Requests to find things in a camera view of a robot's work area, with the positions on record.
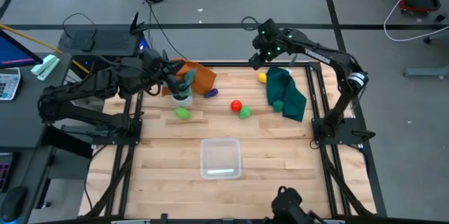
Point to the black desk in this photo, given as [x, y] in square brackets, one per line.
[21, 122]

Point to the purple toy eggplant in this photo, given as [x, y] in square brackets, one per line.
[211, 93]

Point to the light green oval toy produce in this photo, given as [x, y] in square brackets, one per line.
[182, 113]

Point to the black wifi antenna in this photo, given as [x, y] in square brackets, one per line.
[135, 24]

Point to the black computer mouse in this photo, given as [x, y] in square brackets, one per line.
[12, 203]

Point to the black metal table frame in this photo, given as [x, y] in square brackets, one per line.
[231, 64]

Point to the clear plastic tupperware container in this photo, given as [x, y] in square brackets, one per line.
[210, 169]

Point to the mint green stapler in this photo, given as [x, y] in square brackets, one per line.
[45, 66]

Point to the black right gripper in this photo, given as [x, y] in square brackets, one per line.
[270, 39]

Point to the grey furniture leg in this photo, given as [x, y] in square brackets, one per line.
[428, 72]

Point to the black keyboard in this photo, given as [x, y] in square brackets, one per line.
[4, 175]

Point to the computer monitor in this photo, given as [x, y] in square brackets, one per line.
[14, 53]

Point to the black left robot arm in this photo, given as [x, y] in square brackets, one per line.
[70, 94]

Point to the red toy tomato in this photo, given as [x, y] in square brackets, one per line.
[236, 106]

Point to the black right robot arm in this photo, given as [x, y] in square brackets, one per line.
[336, 62]

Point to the grey calculator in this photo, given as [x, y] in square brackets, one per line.
[8, 83]

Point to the light green pointed toy produce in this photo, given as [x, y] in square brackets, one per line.
[245, 112]

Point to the orange cloth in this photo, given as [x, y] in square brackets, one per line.
[203, 76]

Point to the dark green cloth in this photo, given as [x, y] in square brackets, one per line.
[287, 94]

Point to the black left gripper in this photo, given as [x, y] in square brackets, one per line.
[154, 65]

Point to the yellow toy lemon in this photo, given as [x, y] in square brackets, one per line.
[262, 78]

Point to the black bulky device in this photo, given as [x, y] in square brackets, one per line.
[287, 206]

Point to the dark green toy pepper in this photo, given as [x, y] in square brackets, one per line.
[278, 106]

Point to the black computer tower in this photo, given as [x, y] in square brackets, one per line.
[105, 39]

